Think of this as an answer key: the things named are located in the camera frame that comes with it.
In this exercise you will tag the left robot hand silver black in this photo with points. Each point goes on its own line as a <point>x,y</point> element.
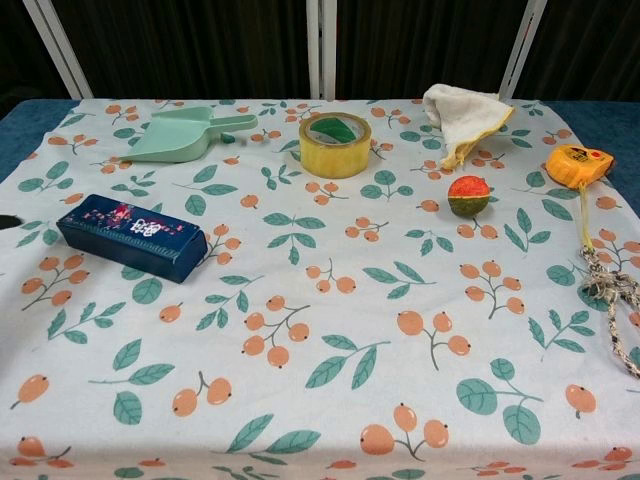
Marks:
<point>9,221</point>

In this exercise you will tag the white partition post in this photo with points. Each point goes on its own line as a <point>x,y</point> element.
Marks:
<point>522,50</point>
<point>321,50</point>
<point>57,50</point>

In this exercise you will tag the small watermelon slice toy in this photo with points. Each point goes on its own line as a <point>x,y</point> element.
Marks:
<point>468,197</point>

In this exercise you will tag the mint green dustpan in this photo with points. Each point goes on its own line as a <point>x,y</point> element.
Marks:
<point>175,140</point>

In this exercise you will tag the floral fruit print tablecloth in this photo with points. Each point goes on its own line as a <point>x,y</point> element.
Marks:
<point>320,325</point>

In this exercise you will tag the clear yellowish tape roll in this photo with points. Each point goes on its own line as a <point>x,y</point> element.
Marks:
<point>330,160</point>

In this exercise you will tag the white cloth yellow edge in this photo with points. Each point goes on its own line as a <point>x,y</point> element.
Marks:
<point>465,115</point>

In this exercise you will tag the black pleated partition panel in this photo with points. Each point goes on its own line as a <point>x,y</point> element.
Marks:
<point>20,55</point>
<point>190,50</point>
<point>420,45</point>
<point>590,65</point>

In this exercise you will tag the grey metal tray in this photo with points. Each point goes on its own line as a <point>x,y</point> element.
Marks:
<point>130,240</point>

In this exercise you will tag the yellow tape measure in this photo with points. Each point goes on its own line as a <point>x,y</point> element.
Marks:
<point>575,165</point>

